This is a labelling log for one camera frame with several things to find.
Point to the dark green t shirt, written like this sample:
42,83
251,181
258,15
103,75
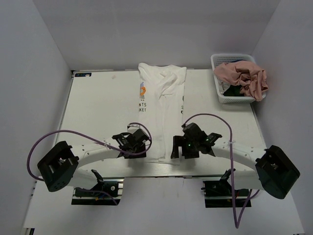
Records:
233,91

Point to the blue table label sticker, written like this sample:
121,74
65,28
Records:
83,74

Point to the blue t shirt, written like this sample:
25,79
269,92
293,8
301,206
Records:
238,60

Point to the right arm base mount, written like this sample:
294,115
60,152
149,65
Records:
218,194

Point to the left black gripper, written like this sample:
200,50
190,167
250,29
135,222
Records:
134,152

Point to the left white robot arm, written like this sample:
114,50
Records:
61,166

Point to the pink t shirt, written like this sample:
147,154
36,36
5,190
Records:
247,74

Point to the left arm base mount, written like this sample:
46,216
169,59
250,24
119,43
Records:
103,193

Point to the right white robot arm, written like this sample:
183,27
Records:
269,169

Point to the white plastic basket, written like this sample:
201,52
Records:
217,59

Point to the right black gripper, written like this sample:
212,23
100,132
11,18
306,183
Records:
180,149

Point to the white printed t shirt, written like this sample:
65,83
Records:
161,102

